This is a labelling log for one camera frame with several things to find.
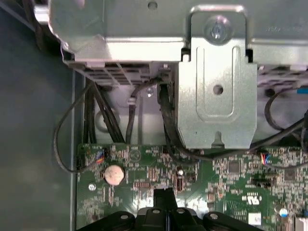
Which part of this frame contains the black open PC case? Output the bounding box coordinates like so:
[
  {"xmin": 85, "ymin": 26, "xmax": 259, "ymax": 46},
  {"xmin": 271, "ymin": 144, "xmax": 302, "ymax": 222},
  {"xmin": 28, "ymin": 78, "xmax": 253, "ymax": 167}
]
[{"xmin": 0, "ymin": 0, "xmax": 179, "ymax": 231}]

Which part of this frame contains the green motherboard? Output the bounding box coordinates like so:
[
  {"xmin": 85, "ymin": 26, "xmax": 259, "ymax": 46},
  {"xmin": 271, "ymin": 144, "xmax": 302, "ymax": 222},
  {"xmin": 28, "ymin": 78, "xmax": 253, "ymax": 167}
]
[{"xmin": 76, "ymin": 142, "xmax": 308, "ymax": 231}]

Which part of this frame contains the thin black wire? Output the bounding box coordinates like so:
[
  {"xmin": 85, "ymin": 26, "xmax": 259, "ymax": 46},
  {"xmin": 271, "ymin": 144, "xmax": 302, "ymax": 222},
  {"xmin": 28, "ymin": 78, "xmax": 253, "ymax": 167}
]
[
  {"xmin": 261, "ymin": 89, "xmax": 308, "ymax": 169},
  {"xmin": 53, "ymin": 80, "xmax": 109, "ymax": 173}
]

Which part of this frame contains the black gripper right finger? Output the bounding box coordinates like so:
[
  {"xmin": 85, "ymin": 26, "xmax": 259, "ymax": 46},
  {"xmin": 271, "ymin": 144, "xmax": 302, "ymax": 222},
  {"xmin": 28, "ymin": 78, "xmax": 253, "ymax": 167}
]
[{"xmin": 164, "ymin": 189, "xmax": 263, "ymax": 231}]

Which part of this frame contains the black cable with clip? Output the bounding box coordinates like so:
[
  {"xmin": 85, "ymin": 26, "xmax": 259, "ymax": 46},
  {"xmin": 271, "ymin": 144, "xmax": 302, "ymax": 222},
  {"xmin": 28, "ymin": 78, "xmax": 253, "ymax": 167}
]
[{"xmin": 126, "ymin": 78, "xmax": 161, "ymax": 144}]

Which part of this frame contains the round coin battery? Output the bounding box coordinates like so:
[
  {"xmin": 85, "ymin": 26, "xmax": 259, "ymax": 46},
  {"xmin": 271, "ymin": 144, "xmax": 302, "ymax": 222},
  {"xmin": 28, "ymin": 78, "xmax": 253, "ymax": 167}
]
[{"xmin": 103, "ymin": 164, "xmax": 126, "ymax": 186}]

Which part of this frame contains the grey metal drive cage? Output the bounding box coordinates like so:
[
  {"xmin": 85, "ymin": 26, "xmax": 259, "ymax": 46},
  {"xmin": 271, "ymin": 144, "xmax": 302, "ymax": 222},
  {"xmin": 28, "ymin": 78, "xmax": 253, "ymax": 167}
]
[{"xmin": 33, "ymin": 0, "xmax": 308, "ymax": 150}]

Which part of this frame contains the thick sleeved black cable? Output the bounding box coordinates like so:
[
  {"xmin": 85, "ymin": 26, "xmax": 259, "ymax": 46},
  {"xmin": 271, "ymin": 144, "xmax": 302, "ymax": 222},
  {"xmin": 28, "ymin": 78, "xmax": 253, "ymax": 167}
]
[{"xmin": 157, "ymin": 83, "xmax": 208, "ymax": 165}]

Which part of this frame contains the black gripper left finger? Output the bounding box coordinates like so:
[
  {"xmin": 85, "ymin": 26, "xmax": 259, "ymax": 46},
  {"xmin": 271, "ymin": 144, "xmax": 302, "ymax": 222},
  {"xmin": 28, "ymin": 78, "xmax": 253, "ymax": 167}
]
[{"xmin": 77, "ymin": 189, "xmax": 171, "ymax": 231}]

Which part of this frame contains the black cable bundle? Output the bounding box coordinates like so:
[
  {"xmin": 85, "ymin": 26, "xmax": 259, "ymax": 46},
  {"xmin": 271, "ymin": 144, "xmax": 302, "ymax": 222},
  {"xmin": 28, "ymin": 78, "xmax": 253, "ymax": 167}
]
[{"xmin": 83, "ymin": 80, "xmax": 126, "ymax": 145}]

